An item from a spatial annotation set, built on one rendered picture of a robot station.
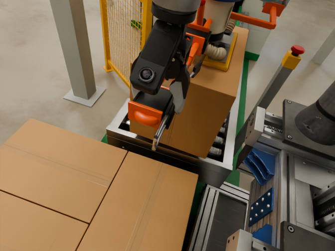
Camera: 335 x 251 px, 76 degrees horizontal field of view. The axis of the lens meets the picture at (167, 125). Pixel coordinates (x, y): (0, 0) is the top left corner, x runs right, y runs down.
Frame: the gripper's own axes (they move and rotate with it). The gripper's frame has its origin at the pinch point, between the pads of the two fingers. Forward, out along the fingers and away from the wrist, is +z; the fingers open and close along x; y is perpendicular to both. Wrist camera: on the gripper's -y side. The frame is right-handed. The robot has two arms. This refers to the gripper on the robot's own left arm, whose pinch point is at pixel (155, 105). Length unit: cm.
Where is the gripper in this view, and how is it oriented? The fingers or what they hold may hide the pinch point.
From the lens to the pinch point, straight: 47.1
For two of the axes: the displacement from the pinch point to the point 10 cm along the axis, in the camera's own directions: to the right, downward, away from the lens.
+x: -9.4, -3.3, 1.0
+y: 3.1, -6.9, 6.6
